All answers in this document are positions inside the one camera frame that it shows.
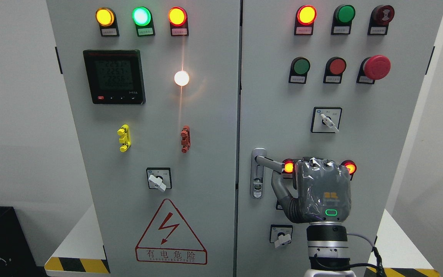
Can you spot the black box lower left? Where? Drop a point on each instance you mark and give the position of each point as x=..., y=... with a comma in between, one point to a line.
x=16, y=259

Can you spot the white lit indicator lamp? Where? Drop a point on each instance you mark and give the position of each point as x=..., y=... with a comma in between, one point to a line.
x=181, y=78

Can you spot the yellow plastic connector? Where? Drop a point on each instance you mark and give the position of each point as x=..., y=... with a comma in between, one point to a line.
x=124, y=137

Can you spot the dark red buzzer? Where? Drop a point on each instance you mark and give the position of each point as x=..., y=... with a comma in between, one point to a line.
x=380, y=18

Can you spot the left white selector switch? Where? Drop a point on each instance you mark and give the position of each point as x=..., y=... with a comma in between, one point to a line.
x=159, y=178

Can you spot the red lit indicator lower left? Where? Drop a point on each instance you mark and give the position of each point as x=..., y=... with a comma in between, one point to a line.
x=288, y=168

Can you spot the black digital power meter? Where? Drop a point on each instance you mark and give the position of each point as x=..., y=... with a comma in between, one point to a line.
x=115, y=77

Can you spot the bottom white selector switch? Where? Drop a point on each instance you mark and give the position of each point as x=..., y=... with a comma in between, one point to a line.
x=280, y=235

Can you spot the right grey cabinet door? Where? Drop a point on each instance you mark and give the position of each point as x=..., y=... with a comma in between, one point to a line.
x=276, y=115

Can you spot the red push button upper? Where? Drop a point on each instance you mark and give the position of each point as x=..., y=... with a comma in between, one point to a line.
x=334, y=70

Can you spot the red plastic connector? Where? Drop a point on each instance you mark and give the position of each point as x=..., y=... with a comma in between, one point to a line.
x=185, y=139

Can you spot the white selector switch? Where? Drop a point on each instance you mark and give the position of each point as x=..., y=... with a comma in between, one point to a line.
x=159, y=178
x=280, y=235

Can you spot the red electric hazard sign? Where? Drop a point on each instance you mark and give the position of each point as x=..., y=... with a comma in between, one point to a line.
x=170, y=239

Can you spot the white platform hazard stripes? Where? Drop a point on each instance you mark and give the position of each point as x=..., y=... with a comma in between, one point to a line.
x=81, y=253

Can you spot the green lit indicator light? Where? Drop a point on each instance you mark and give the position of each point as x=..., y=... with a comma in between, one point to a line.
x=143, y=21

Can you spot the red lit indicator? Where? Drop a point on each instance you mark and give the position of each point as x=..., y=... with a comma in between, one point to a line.
x=304, y=20
x=288, y=168
x=351, y=167

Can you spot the orange red indicator light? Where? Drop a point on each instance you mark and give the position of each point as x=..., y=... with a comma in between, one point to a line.
x=178, y=20

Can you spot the left grey cabinet door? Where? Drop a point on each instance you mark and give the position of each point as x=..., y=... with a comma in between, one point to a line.
x=203, y=179

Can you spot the upper right selector switch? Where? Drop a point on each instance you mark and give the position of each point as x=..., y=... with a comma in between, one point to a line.
x=326, y=119

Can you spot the grey cabinet door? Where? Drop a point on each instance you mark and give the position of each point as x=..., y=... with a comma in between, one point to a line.
x=276, y=115
x=203, y=179

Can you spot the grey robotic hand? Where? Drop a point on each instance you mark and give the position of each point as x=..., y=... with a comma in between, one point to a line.
x=324, y=192

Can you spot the yellow indicator light top left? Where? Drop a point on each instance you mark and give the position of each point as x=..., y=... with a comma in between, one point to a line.
x=106, y=18

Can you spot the red lit indicator top right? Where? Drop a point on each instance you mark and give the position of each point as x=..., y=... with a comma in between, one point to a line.
x=304, y=20

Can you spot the red emergency stop button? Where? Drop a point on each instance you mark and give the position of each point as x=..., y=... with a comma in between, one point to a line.
x=373, y=68

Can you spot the silver door handle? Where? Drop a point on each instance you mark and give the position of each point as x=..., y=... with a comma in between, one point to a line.
x=259, y=161

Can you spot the green indicator top right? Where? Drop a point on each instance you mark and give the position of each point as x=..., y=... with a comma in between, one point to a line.
x=342, y=20

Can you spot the red lit indicator lower right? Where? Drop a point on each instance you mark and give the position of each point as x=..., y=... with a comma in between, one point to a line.
x=351, y=167

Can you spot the green push button upper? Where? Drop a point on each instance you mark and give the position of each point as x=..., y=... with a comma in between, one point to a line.
x=299, y=69

